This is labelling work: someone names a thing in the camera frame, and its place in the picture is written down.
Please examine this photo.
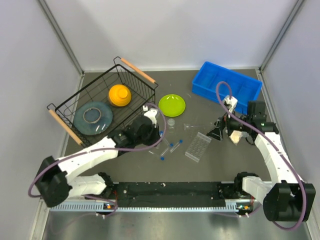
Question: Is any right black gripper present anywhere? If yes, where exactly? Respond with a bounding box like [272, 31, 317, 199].
[205, 107, 252, 142]

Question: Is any blue capped test tube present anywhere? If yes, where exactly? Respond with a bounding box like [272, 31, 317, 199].
[159, 131, 170, 146]
[160, 143, 174, 157]
[148, 150, 165, 161]
[170, 139, 183, 153]

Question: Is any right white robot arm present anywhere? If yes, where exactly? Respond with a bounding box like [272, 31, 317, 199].
[207, 99, 316, 222]

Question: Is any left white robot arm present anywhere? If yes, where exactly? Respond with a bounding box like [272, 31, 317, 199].
[35, 115, 161, 208]

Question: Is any beige sponge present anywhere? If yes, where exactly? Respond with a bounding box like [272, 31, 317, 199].
[229, 130, 243, 145]

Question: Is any clear test tube rack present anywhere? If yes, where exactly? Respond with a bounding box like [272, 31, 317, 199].
[185, 132, 212, 163]

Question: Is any glass thistle funnel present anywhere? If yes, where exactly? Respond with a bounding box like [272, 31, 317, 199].
[183, 123, 207, 131]

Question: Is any clear glass bottle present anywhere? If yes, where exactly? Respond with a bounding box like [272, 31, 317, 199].
[167, 118, 176, 129]

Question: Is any green plastic plate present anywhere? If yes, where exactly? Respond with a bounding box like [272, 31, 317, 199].
[158, 94, 186, 118]

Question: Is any orange ribbed bowl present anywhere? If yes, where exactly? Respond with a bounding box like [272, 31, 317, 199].
[108, 84, 132, 107]

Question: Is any blue plastic bin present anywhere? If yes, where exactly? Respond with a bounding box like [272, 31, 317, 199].
[192, 61, 263, 115]

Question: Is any blue ceramic plate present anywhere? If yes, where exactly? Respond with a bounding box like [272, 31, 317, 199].
[73, 101, 113, 136]

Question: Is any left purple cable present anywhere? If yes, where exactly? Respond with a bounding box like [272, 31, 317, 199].
[27, 102, 167, 198]

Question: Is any purple cable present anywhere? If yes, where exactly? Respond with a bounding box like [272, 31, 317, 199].
[215, 81, 308, 230]
[27, 102, 167, 198]

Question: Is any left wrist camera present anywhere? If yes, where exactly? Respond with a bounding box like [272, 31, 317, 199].
[142, 105, 159, 126]

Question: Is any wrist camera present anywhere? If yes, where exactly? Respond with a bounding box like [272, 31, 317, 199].
[222, 95, 238, 113]
[142, 105, 159, 126]

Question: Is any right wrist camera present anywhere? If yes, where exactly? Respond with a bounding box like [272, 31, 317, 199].
[222, 95, 238, 113]

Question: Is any black wire basket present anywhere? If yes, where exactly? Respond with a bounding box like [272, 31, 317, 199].
[47, 56, 158, 148]

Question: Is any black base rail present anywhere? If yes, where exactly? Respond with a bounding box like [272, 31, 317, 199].
[53, 181, 253, 213]

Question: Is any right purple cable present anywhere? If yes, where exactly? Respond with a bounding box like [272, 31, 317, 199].
[215, 81, 308, 230]

